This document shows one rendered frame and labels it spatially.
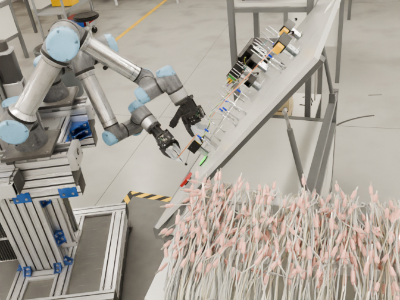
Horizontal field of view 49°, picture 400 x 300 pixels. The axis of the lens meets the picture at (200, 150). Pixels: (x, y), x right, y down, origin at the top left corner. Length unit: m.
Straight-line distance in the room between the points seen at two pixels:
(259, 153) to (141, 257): 1.14
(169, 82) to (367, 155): 2.37
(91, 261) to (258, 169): 1.19
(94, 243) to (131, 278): 0.33
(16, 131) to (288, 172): 1.28
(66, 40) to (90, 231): 1.60
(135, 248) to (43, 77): 1.64
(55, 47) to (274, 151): 1.28
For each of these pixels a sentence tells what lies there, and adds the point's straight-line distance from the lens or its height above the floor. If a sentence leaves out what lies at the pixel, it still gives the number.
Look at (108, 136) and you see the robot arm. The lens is 2.08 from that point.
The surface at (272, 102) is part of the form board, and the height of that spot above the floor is 1.51.
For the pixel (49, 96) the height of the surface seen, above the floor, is 1.20.
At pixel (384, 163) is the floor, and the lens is 3.80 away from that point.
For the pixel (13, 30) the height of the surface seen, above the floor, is 0.46.
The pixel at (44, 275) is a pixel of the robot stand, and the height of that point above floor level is 0.23.
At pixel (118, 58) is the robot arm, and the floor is 1.50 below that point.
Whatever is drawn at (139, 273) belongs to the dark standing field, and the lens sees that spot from 2.96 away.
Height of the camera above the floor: 2.14
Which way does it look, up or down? 33 degrees down
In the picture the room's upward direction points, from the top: 7 degrees counter-clockwise
